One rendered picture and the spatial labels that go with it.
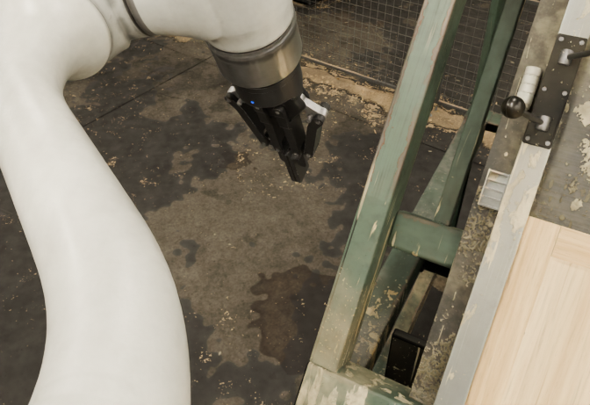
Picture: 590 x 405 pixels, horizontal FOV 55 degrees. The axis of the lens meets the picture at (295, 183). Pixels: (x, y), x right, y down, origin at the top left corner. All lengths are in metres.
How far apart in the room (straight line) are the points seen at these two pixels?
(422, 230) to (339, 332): 0.26
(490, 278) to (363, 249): 0.24
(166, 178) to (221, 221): 0.47
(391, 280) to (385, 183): 0.45
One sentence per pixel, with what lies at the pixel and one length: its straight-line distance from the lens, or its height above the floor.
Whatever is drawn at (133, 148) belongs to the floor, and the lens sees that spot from 3.39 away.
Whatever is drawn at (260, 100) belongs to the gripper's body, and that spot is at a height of 1.60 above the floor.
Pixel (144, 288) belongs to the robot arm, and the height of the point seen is 1.70.
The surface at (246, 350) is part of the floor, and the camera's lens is 2.31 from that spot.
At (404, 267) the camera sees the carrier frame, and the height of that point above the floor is 0.79.
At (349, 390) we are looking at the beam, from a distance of 1.17.
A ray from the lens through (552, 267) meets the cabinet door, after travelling 1.12.
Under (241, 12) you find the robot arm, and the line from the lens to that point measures 0.48.
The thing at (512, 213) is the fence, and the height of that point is 1.22.
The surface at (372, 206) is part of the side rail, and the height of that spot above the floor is 1.17.
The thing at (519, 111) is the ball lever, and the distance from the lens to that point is 0.99.
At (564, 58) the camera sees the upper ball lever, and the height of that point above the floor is 1.45.
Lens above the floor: 1.90
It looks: 39 degrees down
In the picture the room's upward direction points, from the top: straight up
